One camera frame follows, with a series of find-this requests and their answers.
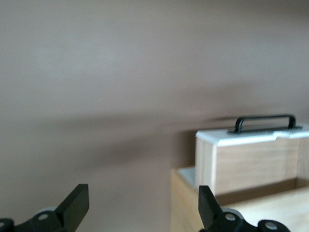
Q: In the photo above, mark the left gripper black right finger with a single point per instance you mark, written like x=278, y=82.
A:
x=210, y=212

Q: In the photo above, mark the wooden drawer with white front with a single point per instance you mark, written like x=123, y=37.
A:
x=253, y=164

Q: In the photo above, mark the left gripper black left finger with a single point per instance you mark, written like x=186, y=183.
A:
x=72, y=210

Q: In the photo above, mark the light wooden drawer cabinet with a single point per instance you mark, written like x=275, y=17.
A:
x=265, y=212

